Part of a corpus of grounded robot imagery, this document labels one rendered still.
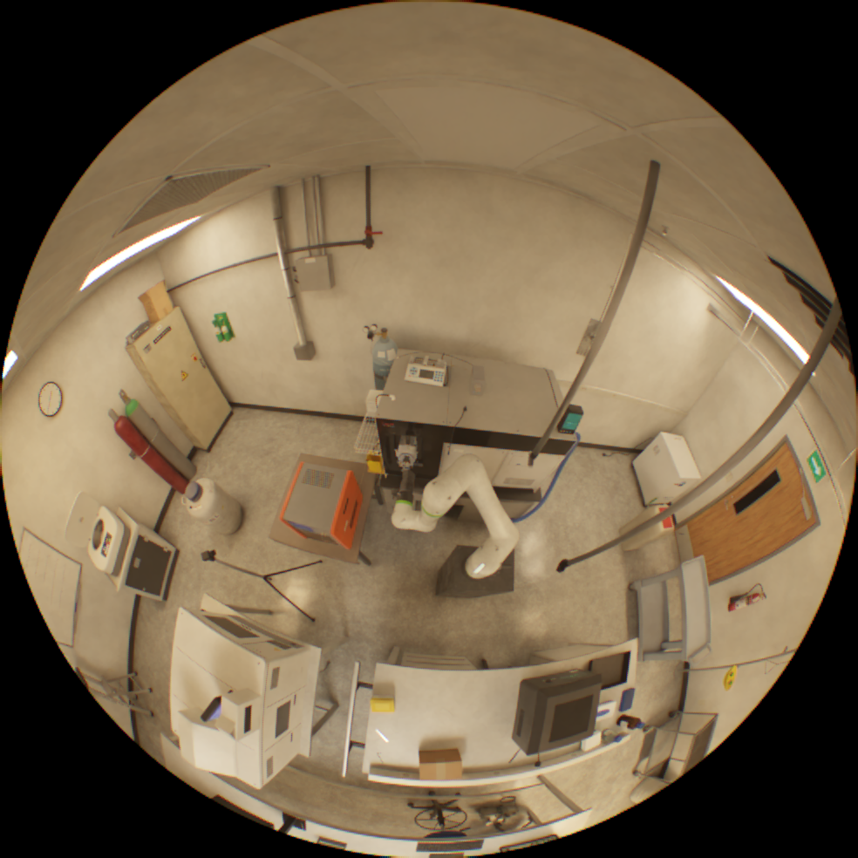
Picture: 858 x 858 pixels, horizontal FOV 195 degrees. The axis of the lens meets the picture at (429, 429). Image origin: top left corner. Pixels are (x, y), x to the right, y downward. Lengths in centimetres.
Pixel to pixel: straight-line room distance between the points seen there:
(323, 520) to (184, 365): 289
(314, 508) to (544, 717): 172
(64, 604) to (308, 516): 365
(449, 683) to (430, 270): 276
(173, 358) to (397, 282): 282
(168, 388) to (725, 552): 696
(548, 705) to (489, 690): 38
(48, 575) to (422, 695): 384
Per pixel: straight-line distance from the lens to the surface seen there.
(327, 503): 152
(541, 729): 164
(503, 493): 201
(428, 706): 171
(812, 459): 361
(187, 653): 156
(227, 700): 121
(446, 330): 229
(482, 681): 170
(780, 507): 373
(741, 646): 415
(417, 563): 249
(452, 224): 203
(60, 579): 405
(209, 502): 279
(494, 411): 149
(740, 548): 393
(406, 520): 130
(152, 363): 350
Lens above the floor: 246
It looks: 51 degrees down
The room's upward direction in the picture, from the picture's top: 5 degrees clockwise
